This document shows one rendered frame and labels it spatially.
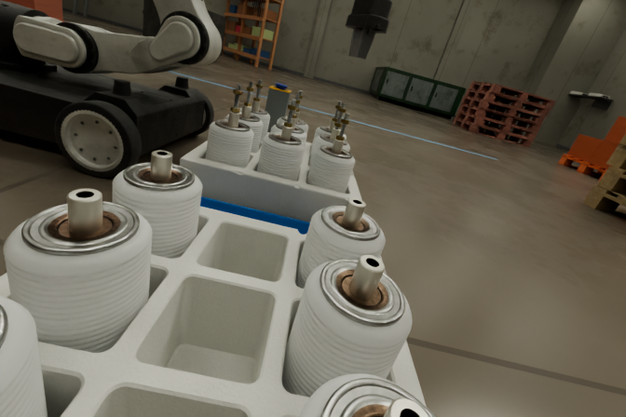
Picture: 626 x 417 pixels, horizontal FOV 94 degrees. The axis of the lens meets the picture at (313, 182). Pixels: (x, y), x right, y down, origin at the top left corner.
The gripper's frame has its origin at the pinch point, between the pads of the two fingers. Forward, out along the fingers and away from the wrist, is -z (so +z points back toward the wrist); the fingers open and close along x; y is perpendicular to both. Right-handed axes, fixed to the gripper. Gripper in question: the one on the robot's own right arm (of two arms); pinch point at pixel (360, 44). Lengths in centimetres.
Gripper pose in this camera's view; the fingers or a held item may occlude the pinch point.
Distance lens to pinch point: 76.6
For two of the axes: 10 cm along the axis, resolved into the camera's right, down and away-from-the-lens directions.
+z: 2.5, -9.0, -3.6
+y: -8.7, -0.5, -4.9
